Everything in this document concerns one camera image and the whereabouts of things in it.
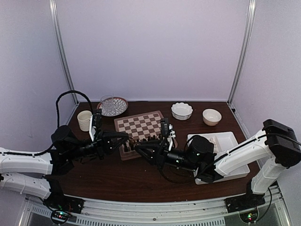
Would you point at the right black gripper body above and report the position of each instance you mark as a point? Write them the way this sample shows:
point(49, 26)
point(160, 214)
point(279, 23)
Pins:
point(163, 161)

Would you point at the light chess pieces pile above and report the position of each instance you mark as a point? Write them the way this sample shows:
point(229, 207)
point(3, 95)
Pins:
point(212, 140)

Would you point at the left aluminium frame post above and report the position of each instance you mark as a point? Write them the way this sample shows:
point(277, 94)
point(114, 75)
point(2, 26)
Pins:
point(59, 40)

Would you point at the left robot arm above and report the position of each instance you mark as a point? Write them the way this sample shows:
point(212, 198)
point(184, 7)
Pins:
point(56, 160)

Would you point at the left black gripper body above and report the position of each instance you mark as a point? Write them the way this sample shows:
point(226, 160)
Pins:
point(99, 148)

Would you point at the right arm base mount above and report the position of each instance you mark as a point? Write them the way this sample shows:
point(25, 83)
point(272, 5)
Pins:
point(244, 207)

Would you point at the front aluminium rail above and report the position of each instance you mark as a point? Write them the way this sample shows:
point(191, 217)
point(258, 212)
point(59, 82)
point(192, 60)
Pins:
point(211, 212)

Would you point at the clear drinking glass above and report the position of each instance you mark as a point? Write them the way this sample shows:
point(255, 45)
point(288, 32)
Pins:
point(107, 103)

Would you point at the white foam tray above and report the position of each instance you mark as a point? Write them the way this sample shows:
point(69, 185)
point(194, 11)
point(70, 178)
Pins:
point(225, 141)

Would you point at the wooden chess board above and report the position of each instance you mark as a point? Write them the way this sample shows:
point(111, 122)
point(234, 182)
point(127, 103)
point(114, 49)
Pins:
point(138, 127)

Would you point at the cream round bowl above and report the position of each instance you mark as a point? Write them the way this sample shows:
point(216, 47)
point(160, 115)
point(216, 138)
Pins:
point(211, 117)

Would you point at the right aluminium frame post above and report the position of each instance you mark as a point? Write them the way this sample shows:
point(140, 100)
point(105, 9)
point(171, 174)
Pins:
point(245, 43)

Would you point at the aluminium frame post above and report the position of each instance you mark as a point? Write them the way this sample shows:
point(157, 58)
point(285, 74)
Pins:
point(245, 43)
point(59, 40)

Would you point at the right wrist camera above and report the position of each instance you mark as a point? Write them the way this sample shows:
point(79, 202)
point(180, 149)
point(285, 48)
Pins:
point(168, 134)

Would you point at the patterned ceramic plate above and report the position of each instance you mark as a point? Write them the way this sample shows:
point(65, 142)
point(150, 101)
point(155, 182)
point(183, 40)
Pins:
point(120, 106)

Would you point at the cream ribbed mug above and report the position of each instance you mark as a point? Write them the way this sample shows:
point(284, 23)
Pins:
point(84, 120)

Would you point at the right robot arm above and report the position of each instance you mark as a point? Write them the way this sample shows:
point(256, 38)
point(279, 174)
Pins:
point(275, 141)

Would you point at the dark chess piece corner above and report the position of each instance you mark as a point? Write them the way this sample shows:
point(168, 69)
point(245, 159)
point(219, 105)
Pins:
point(127, 148)

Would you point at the white fluted bowl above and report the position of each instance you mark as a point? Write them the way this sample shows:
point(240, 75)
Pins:
point(181, 111)

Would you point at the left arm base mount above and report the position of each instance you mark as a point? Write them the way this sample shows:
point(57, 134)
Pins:
point(63, 208)

